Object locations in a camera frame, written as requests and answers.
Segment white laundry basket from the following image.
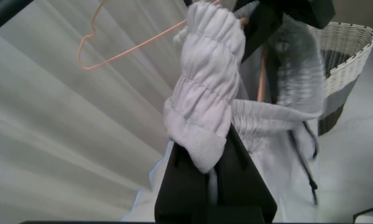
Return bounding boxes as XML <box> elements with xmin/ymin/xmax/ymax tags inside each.
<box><xmin>307</xmin><ymin>21</ymin><xmax>373</xmax><ymax>136</ymax></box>

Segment pink clothes hanger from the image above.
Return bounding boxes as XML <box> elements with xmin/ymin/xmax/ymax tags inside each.
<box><xmin>77</xmin><ymin>0</ymin><xmax>268</xmax><ymax>103</ymax></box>

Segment pale grey shorts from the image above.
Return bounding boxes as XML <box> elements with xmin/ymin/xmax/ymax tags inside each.
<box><xmin>121</xmin><ymin>0</ymin><xmax>326</xmax><ymax>223</ymax></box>

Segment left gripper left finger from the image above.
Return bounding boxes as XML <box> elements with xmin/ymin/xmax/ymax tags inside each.
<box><xmin>154</xmin><ymin>141</ymin><xmax>210</xmax><ymax>223</ymax></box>

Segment black clothes rack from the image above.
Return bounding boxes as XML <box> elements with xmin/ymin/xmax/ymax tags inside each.
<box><xmin>0</xmin><ymin>0</ymin><xmax>35</xmax><ymax>37</ymax></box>

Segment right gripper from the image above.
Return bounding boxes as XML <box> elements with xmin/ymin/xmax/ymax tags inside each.
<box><xmin>234</xmin><ymin>0</ymin><xmax>336</xmax><ymax>63</ymax></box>

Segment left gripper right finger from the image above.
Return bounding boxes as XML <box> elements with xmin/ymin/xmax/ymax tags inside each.
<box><xmin>216</xmin><ymin>124</ymin><xmax>278</xmax><ymax>223</ymax></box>

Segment white curtain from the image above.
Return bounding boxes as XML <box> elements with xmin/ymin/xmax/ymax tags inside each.
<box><xmin>0</xmin><ymin>0</ymin><xmax>190</xmax><ymax>223</ymax></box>

